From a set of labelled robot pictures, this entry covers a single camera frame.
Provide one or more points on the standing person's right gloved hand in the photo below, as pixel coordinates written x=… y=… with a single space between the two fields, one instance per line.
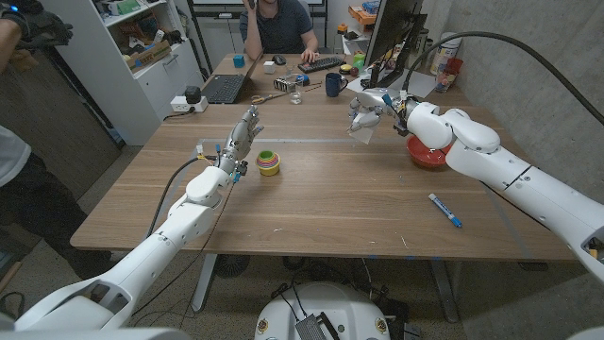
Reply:
x=45 y=30

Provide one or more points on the white shelf cabinet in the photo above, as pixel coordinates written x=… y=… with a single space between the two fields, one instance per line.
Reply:
x=141 y=104

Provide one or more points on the black computer mouse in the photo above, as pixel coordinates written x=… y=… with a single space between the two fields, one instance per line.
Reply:
x=279 y=60

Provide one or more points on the black laptop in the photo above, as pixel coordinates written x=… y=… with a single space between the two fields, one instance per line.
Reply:
x=224 y=89

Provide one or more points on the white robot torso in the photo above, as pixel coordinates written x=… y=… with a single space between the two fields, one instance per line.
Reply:
x=330 y=302

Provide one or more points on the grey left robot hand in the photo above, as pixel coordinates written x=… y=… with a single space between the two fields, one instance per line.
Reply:
x=239 y=141

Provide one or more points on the white canister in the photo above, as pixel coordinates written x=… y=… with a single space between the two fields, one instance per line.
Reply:
x=446 y=49

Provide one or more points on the small blue cube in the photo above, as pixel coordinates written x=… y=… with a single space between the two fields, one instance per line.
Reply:
x=239 y=61

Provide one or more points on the dark wood cabinet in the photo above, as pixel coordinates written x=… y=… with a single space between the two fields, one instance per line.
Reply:
x=56 y=137

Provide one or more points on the white power strip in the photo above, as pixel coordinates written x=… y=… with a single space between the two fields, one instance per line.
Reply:
x=179 y=105

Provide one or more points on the large white cube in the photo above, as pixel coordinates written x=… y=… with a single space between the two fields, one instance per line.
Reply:
x=364 y=136

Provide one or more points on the metal clip bundle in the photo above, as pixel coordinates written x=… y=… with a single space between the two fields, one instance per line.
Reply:
x=283 y=85

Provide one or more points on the black keyboard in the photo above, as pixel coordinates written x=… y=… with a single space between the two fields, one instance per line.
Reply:
x=321 y=64

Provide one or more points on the blue marker pen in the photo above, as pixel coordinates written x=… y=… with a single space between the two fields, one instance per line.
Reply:
x=445 y=210

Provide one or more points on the seated person dark shirt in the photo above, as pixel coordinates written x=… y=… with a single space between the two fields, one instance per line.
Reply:
x=283 y=28

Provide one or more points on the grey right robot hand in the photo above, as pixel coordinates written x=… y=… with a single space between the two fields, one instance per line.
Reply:
x=373 y=99

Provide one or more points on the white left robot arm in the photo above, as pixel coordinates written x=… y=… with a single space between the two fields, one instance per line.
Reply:
x=156 y=250

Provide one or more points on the small white cube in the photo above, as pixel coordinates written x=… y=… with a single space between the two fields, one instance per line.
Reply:
x=269 y=67

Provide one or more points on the black monitor with stand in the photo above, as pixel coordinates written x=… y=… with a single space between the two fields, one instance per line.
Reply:
x=391 y=28

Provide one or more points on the black round fan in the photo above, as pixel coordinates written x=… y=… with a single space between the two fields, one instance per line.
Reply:
x=231 y=265

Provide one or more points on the red snack can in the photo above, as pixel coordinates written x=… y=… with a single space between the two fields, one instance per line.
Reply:
x=446 y=78

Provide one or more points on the green cup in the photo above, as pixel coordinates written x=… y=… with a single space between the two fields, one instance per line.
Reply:
x=359 y=61

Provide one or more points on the white paper sheet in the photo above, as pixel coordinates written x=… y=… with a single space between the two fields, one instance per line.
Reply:
x=422 y=82

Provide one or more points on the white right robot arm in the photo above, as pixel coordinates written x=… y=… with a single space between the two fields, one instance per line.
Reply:
x=519 y=184

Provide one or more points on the standing person's right forearm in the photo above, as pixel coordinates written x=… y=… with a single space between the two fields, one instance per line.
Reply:
x=11 y=45

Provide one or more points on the clear drinking glass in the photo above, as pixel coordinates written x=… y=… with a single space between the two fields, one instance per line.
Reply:
x=296 y=96

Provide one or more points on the standing person black trousers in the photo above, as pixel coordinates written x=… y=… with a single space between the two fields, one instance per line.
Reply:
x=28 y=203

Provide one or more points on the black power adapter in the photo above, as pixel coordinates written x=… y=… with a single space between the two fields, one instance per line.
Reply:
x=192 y=94

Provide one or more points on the orange box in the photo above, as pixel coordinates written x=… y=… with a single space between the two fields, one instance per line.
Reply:
x=361 y=15

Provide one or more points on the red bowl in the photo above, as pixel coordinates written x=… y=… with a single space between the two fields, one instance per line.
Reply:
x=424 y=158

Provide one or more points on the black electronics box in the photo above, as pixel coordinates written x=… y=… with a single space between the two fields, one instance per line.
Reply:
x=311 y=328

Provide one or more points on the dark blue mug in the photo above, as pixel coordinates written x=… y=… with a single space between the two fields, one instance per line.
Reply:
x=334 y=85

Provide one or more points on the cardboard box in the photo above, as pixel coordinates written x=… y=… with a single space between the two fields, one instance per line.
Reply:
x=148 y=56

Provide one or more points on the grey table leg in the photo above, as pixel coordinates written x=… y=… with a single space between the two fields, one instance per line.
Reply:
x=205 y=283
x=443 y=293

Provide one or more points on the stacked colourful cups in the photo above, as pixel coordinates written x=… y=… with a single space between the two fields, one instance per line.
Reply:
x=268 y=165

